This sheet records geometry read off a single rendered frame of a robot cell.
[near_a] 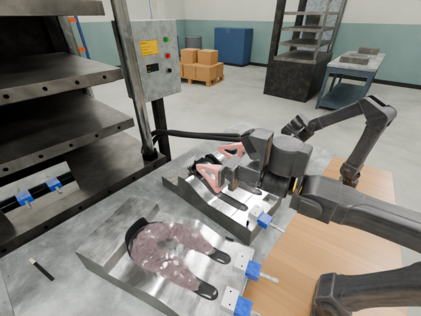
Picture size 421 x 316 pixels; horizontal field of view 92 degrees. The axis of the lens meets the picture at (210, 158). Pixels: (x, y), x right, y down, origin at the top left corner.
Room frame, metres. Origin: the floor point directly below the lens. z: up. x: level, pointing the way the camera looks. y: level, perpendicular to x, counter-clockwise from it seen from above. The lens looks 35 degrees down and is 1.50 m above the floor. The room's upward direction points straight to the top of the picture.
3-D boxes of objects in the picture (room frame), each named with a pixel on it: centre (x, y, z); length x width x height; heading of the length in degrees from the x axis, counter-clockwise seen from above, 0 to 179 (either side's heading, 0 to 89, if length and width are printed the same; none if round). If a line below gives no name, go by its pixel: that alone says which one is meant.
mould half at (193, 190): (0.69, -0.04, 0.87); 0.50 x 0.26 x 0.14; 49
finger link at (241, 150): (0.43, -0.05, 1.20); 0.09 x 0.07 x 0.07; 57
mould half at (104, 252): (0.36, 0.13, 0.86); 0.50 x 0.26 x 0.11; 66
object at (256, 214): (0.46, -0.20, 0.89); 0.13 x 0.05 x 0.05; 49
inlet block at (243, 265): (0.31, -0.14, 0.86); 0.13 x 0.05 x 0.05; 66
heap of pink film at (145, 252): (0.37, 0.13, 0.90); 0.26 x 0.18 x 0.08; 66
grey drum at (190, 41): (7.78, 0.57, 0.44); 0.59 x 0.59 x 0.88
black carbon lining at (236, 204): (0.67, -0.04, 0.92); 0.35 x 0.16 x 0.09; 49
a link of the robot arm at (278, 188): (0.33, -0.14, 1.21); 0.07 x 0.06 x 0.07; 57
